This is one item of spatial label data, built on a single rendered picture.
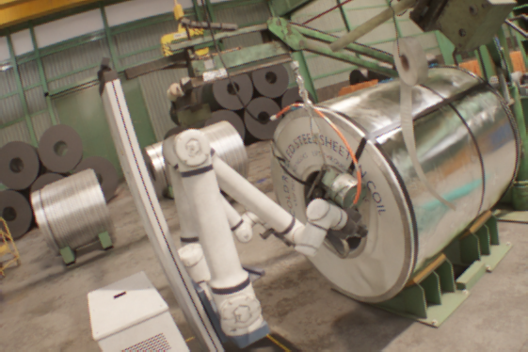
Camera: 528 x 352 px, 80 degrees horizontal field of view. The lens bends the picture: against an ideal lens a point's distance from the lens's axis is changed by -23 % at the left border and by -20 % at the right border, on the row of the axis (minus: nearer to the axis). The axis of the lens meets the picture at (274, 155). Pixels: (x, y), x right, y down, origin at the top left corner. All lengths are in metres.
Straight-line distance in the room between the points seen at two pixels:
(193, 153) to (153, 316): 0.68
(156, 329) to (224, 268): 0.42
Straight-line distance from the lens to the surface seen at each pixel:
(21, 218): 13.01
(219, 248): 1.35
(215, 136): 7.03
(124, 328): 1.57
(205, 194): 1.30
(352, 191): 1.74
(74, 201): 6.49
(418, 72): 1.19
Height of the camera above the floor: 1.46
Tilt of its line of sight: 8 degrees down
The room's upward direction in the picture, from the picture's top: 18 degrees counter-clockwise
